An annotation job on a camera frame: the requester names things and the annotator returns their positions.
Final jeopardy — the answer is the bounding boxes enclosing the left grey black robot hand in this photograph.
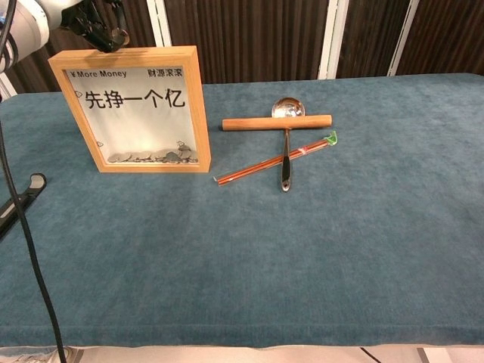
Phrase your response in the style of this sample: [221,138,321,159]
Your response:
[60,0,130,54]

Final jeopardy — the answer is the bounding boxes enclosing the wooden rolling pin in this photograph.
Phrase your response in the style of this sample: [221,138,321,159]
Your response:
[222,114,334,133]

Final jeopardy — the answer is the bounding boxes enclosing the stainless steel ladle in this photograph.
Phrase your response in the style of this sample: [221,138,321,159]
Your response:
[271,97,306,193]

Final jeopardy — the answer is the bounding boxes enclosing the red chopsticks in plastic sleeve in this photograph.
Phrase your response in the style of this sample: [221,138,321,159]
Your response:
[213,130,339,188]

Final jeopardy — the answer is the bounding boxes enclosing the blue table cloth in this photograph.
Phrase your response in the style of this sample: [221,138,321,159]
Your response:
[0,73,484,349]

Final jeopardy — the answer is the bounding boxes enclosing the white partition post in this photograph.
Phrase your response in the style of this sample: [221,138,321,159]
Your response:
[0,70,18,103]
[319,0,349,80]
[387,0,420,76]
[146,0,174,48]

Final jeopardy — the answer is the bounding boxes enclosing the wooden frame money box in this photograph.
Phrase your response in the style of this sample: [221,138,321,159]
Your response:
[48,45,212,174]

